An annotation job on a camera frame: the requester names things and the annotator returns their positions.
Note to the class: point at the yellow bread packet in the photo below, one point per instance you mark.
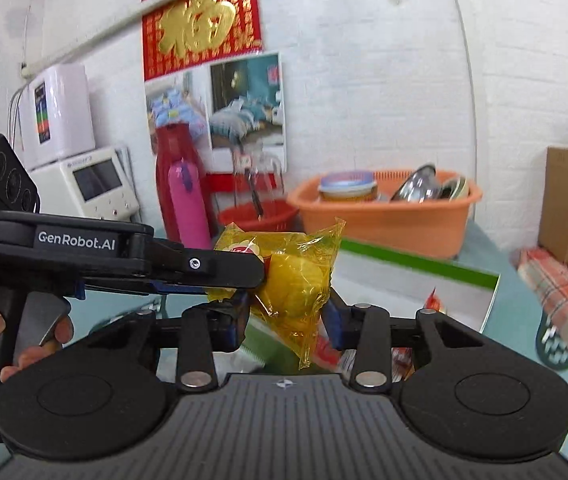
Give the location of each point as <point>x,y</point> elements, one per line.
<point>289,285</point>

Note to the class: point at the red plastic basin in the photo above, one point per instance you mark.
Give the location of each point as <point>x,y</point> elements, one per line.
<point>279,212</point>

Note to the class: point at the red plaid cloth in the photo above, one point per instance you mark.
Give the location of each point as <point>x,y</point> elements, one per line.
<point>564,305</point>

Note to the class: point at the red chips packet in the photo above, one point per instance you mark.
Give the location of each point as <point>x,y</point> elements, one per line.
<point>434,301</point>

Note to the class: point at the red white snack packet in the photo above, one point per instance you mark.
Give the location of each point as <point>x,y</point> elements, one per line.
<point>336,357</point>

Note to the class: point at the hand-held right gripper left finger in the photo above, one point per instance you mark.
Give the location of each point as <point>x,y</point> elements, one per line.
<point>239,325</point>

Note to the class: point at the pink thermos bottle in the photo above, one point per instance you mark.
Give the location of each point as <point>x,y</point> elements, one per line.
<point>189,205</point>

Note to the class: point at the metal bowl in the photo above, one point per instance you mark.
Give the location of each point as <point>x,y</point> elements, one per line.
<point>416,185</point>

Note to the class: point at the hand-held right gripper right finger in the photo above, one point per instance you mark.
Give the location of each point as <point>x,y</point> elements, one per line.
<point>333,327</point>

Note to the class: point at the small dark bowl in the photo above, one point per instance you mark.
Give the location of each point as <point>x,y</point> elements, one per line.
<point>455,189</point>

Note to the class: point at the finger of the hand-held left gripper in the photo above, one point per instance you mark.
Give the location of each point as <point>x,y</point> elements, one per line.
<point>184,289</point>
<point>214,267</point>

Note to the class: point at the white device with screen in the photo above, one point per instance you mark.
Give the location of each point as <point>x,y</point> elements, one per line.
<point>99,185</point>

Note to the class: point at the red gold wall poster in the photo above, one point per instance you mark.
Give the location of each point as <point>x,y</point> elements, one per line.
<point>201,25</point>

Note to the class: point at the green cardboard box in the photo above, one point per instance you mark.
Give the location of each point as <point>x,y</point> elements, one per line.
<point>404,292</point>

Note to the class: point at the white water purifier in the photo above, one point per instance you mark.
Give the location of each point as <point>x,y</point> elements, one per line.
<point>59,115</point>

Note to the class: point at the red thermos jug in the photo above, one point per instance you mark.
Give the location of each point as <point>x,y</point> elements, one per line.
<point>179,145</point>

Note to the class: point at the bedding wall poster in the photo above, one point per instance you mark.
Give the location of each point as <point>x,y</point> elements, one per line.
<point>246,105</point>

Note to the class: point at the teal printed tablecloth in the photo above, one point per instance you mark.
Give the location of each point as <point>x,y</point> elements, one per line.
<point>509,325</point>

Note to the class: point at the orange plastic tub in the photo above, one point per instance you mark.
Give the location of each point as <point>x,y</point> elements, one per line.
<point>389,225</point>

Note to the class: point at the white wall pipe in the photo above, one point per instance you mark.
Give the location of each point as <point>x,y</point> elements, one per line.
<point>466,85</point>
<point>114,22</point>

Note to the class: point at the stack of blue plates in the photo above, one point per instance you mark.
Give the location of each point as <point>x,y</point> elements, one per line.
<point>348,187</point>

